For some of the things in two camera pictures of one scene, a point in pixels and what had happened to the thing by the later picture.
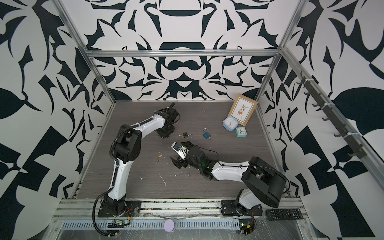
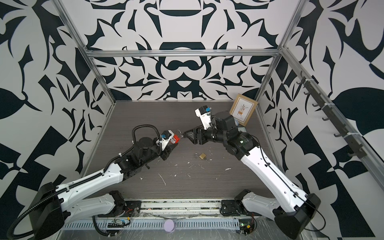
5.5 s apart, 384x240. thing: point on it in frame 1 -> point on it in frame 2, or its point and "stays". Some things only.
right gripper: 176,163 -> 198,130
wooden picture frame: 242,108 stays
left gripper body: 167,132 -> 154,153
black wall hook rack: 352,138 stays
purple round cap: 169,225 stays
